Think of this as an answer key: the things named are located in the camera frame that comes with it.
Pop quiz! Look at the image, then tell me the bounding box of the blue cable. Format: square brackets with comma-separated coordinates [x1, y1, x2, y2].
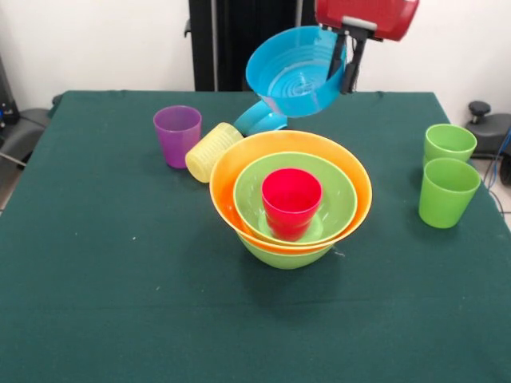
[485, 131, 511, 188]

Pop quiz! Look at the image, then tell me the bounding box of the ribbed cyan plastic bowl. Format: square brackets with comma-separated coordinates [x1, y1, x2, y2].
[233, 100, 289, 136]

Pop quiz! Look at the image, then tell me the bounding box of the black stand base with knob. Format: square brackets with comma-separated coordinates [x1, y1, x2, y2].
[467, 100, 511, 160]

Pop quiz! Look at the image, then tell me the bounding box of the large orange plastic bowl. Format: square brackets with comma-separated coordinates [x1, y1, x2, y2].
[208, 129, 374, 255]

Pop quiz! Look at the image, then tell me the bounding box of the green plastic bowl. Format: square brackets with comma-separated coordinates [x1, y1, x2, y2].
[237, 235, 335, 271]
[232, 152, 358, 246]

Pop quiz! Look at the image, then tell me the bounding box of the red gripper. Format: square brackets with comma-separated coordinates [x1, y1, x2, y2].
[315, 0, 420, 96]

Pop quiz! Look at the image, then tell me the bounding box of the purple plastic cup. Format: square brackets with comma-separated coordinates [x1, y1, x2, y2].
[153, 105, 203, 169]

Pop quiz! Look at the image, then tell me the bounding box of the green plastic cup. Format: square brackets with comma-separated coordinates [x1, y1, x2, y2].
[422, 124, 478, 168]
[418, 157, 482, 230]

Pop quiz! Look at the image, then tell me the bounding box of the dark green table cloth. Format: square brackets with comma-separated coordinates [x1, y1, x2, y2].
[0, 90, 511, 383]

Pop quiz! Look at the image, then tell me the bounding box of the red plastic cup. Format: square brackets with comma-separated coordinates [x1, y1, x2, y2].
[261, 168, 323, 243]

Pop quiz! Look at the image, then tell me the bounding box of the translucent blue plastic bowl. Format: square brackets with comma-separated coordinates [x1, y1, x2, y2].
[244, 26, 348, 118]

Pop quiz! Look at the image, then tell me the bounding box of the yellow plastic cup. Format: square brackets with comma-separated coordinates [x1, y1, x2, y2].
[184, 121, 245, 184]

